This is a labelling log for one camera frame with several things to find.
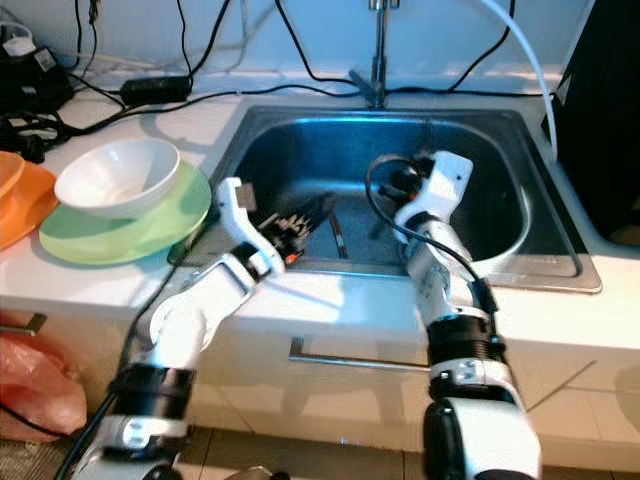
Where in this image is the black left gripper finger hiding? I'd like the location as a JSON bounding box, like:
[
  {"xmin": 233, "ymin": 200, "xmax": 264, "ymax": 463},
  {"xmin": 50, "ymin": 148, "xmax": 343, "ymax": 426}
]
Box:
[
  {"xmin": 300, "ymin": 206, "xmax": 337, "ymax": 243},
  {"xmin": 285, "ymin": 194, "xmax": 338, "ymax": 227}
]

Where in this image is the steel kitchen sink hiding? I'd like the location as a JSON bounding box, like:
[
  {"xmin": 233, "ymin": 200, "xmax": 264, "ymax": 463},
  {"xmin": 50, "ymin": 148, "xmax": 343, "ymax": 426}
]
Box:
[{"xmin": 170, "ymin": 105, "xmax": 604, "ymax": 294}]

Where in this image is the steel utensil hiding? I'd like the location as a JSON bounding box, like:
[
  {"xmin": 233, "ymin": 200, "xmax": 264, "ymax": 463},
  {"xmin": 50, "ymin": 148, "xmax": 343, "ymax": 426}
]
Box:
[{"xmin": 334, "ymin": 215, "xmax": 354, "ymax": 259}]

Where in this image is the steel gooseneck faucet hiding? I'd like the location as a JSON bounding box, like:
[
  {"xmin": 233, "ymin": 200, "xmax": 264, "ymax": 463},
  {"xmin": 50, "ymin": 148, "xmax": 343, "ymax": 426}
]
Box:
[{"xmin": 348, "ymin": 0, "xmax": 401, "ymax": 111}]

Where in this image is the light green plate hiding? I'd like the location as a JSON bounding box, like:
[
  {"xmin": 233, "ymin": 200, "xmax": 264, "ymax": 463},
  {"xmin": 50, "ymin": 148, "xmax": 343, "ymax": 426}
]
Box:
[{"xmin": 38, "ymin": 162, "xmax": 212, "ymax": 266}]

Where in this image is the white drawer front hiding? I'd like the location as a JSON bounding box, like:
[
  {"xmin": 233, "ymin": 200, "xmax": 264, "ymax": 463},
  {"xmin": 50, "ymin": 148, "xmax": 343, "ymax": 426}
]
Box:
[{"xmin": 220, "ymin": 300, "xmax": 640, "ymax": 441}]

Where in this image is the white bowl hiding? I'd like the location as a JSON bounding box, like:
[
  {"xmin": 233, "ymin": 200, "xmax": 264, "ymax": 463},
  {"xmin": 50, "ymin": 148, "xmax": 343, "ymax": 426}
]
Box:
[{"xmin": 54, "ymin": 137, "xmax": 181, "ymax": 221}]

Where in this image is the flat black power adapter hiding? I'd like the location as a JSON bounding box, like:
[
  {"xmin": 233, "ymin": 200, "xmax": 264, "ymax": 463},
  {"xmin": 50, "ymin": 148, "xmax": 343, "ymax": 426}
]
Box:
[{"xmin": 120, "ymin": 75, "xmax": 193, "ymax": 106}]

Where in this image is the orange bowl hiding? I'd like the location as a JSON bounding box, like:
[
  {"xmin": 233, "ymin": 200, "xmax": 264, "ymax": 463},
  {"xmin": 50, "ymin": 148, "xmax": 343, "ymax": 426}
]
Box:
[{"xmin": 0, "ymin": 152, "xmax": 23, "ymax": 196}]

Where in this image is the orange plate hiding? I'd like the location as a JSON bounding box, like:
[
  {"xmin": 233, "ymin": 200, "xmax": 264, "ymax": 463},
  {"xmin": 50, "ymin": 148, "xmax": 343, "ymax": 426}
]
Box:
[{"xmin": 0, "ymin": 160, "xmax": 56, "ymax": 251}]

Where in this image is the small black adapter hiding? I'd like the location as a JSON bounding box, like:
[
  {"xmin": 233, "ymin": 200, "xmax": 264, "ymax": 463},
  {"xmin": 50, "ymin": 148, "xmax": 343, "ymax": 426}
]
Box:
[{"xmin": 5, "ymin": 115, "xmax": 61, "ymax": 161}]

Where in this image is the white plug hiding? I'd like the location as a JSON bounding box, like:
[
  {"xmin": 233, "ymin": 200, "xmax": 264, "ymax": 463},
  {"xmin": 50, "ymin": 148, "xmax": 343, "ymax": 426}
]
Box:
[{"xmin": 5, "ymin": 35, "xmax": 36, "ymax": 59}]

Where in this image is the black power brick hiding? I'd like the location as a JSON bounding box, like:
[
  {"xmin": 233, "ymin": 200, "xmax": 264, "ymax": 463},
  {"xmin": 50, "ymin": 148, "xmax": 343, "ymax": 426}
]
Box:
[{"xmin": 0, "ymin": 40, "xmax": 76, "ymax": 116}]

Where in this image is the pink plastic bag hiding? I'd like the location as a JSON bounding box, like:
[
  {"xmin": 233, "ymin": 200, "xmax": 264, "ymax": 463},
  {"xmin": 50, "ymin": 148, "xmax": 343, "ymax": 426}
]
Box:
[{"xmin": 0, "ymin": 335, "xmax": 88, "ymax": 443}]

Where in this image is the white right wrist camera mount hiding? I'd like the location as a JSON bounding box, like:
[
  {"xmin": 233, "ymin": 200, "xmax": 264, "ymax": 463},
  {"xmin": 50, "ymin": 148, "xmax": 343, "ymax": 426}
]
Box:
[{"xmin": 395, "ymin": 150, "xmax": 474, "ymax": 236}]

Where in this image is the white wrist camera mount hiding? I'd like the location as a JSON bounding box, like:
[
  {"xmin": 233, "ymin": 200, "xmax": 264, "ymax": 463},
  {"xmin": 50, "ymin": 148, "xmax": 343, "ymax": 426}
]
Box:
[
  {"xmin": 217, "ymin": 177, "xmax": 286, "ymax": 276},
  {"xmin": 395, "ymin": 150, "xmax": 474, "ymax": 236}
]

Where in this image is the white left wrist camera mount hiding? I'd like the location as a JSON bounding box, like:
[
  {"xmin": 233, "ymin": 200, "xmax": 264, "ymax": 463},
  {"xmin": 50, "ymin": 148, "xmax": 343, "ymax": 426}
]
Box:
[{"xmin": 217, "ymin": 177, "xmax": 286, "ymax": 276}]

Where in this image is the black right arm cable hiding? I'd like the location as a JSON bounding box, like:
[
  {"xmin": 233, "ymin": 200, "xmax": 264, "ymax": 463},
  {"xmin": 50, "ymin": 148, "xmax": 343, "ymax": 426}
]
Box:
[{"xmin": 365, "ymin": 155, "xmax": 501, "ymax": 311}]

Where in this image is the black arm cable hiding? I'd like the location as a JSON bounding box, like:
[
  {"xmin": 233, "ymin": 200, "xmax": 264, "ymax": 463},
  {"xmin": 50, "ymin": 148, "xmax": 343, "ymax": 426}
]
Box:
[
  {"xmin": 60, "ymin": 225, "xmax": 231, "ymax": 480},
  {"xmin": 365, "ymin": 155, "xmax": 501, "ymax": 311}
]

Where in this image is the long black counter cable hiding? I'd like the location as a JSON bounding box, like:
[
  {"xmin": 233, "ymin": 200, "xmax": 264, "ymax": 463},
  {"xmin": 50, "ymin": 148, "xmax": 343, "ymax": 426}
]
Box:
[{"xmin": 50, "ymin": 85, "xmax": 556, "ymax": 141}]

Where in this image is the black hanging cable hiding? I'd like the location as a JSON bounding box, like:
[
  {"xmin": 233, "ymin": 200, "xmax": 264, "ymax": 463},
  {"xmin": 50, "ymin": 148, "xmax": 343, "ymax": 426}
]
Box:
[
  {"xmin": 186, "ymin": 0, "xmax": 241, "ymax": 83},
  {"xmin": 445, "ymin": 0, "xmax": 521, "ymax": 94},
  {"xmin": 273, "ymin": 0, "xmax": 361, "ymax": 89}
]

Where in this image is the long steel drawer handle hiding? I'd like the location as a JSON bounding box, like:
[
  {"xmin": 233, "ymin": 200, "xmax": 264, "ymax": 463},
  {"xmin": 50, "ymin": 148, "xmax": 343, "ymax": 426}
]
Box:
[{"xmin": 288, "ymin": 337, "xmax": 429, "ymax": 373}]

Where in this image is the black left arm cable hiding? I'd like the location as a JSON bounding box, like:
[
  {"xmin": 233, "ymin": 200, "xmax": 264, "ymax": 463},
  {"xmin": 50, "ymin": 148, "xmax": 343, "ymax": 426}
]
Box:
[{"xmin": 60, "ymin": 225, "xmax": 231, "ymax": 480}]

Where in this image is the white hose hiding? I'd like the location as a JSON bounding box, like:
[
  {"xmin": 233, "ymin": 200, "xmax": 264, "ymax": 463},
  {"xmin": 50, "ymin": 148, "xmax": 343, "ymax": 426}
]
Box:
[{"xmin": 480, "ymin": 0, "xmax": 561, "ymax": 163}]

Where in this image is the short steel drawer handle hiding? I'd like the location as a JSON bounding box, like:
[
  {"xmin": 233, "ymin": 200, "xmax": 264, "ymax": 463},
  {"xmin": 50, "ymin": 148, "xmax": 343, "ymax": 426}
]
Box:
[{"xmin": 5, "ymin": 313, "xmax": 49, "ymax": 336}]

